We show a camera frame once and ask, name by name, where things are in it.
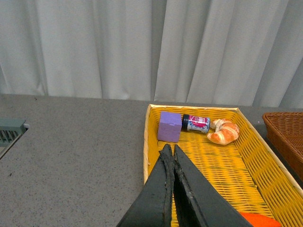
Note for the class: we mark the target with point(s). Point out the yellow woven basket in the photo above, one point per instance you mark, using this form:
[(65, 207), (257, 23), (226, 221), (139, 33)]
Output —
[(246, 172)]

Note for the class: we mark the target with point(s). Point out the white curtain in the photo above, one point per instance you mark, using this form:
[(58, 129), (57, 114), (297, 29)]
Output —
[(228, 52)]

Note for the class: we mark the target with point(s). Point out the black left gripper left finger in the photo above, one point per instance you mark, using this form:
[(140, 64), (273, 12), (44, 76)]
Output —
[(153, 206)]

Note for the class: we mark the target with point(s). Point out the brown wicker basket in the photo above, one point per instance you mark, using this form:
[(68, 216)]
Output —
[(285, 132)]

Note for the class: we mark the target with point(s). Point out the toy carrot with leaves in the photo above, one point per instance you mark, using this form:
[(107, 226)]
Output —
[(258, 220)]

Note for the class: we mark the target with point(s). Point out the grey-green plastic crate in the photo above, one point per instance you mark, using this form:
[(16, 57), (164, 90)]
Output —
[(10, 131)]

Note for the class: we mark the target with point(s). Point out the small labelled jar black lid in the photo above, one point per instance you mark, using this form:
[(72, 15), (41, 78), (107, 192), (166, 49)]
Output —
[(195, 123)]

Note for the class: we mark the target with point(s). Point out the toy croissant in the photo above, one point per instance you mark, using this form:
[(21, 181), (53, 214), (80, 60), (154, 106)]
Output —
[(225, 131)]

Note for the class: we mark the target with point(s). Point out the purple cube block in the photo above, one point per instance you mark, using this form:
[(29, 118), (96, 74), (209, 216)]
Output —
[(169, 126)]

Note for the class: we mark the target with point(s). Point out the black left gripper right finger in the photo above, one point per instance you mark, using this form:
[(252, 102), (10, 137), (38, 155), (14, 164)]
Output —
[(198, 203)]

